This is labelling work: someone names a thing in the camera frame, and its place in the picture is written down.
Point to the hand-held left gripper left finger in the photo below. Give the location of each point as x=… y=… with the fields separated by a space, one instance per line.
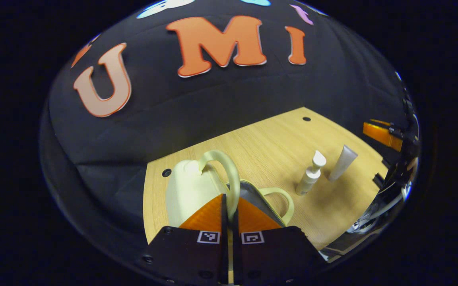
x=224 y=238

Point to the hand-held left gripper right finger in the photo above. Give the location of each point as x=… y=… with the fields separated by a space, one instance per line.
x=236 y=246

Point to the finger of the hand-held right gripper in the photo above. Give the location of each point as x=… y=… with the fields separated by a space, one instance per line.
x=382 y=133

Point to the white squeeze tube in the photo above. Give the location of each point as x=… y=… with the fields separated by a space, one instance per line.
x=342 y=163

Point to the pale yellow suitcase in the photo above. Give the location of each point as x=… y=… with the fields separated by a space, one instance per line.
x=189 y=190

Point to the white pump bottle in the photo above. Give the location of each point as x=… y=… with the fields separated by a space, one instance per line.
x=310 y=176

